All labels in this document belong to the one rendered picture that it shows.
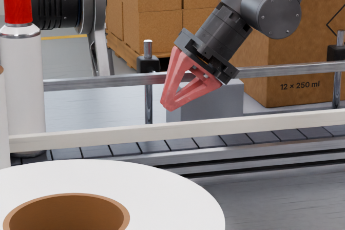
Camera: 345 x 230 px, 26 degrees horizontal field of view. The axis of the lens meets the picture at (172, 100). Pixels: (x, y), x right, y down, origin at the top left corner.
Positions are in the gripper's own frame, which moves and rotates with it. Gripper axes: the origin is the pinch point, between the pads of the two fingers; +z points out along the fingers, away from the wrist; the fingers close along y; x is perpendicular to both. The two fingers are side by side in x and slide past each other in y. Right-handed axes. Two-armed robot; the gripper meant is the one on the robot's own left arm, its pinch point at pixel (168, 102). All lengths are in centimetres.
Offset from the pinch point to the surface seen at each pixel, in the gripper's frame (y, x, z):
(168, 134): 3.9, 1.2, 3.0
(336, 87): -9.2, 24.1, -16.3
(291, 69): -3.4, 13.1, -13.8
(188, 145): 2.6, 4.9, 2.8
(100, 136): 3.8, -5.9, 8.3
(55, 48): -416, 75, 55
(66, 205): 45.5, -19.4, 5.5
